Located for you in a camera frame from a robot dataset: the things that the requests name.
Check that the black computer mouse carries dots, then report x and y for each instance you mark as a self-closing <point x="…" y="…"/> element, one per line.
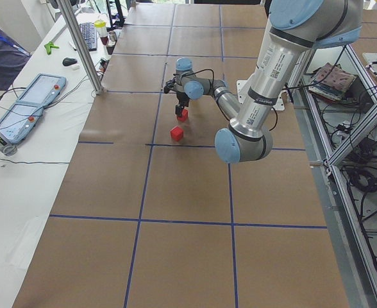
<point x="69" y="61"/>

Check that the yellow lid cup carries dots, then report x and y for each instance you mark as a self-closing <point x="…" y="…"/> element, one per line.
<point x="100" y="26"/>

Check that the lower teach pendant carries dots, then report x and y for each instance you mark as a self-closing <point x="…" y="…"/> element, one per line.
<point x="16" y="124"/>

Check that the teach pendant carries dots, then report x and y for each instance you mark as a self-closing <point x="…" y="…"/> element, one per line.
<point x="16" y="124"/>
<point x="42" y="91"/>

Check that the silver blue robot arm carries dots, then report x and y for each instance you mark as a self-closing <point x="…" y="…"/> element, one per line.
<point x="189" y="85"/>
<point x="293" y="27"/>

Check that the red wooden block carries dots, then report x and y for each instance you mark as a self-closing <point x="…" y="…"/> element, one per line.
<point x="184" y="116"/>
<point x="176" y="133"/>

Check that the green plastic clamp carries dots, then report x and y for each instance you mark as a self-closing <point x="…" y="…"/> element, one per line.
<point x="49" y="47"/>

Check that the aluminium frame post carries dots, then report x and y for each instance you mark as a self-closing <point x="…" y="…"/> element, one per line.
<point x="79" y="42"/>

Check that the upper teach pendant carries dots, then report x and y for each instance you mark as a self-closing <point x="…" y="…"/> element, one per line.
<point x="42" y="91"/>

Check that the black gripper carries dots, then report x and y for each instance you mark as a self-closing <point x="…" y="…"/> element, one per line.
<point x="181" y="98"/>

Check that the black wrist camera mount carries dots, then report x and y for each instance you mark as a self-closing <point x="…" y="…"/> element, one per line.
<point x="170" y="85"/>

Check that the silver metal cup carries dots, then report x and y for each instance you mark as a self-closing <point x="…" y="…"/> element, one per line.
<point x="112" y="36"/>

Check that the black keyboard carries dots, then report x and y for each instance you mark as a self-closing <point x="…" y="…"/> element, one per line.
<point x="89" y="34"/>

